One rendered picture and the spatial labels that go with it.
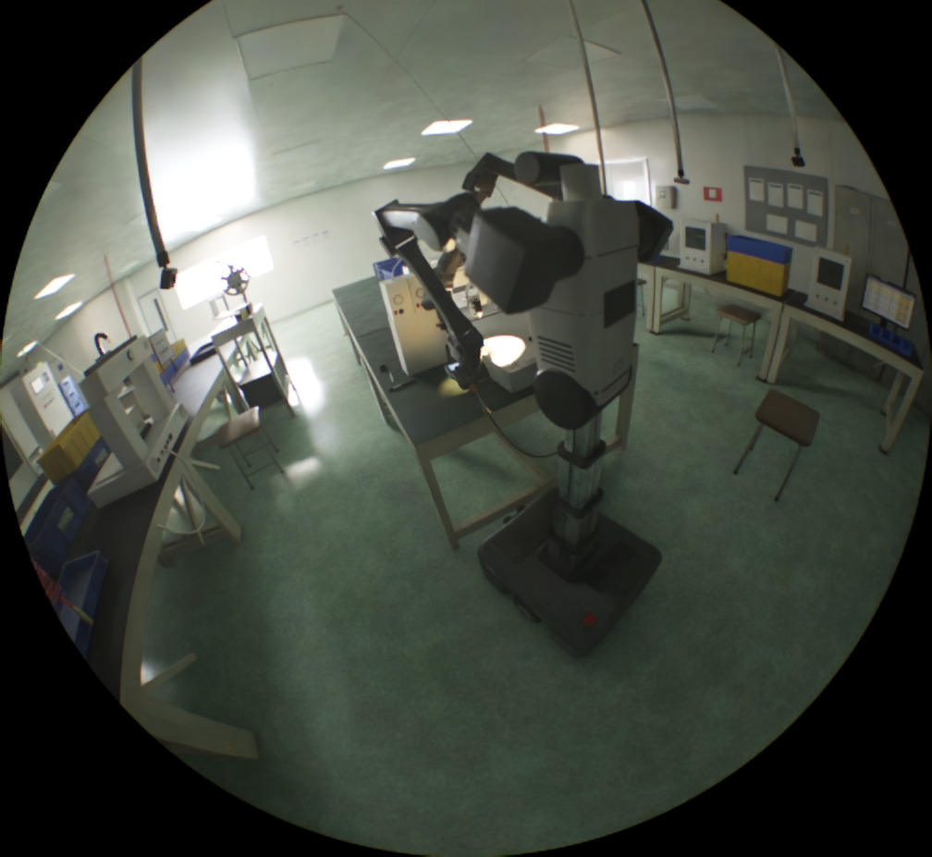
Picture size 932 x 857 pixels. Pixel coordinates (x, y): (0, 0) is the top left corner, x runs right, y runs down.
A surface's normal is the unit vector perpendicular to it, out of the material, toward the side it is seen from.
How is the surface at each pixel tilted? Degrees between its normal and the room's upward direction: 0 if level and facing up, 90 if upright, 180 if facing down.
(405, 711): 0
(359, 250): 90
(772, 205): 90
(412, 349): 90
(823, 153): 90
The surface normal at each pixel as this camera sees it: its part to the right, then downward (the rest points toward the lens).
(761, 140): -0.88, 0.36
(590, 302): 0.06, 0.51
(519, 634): -0.17, -0.84
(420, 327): 0.44, 0.40
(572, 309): -0.65, 0.49
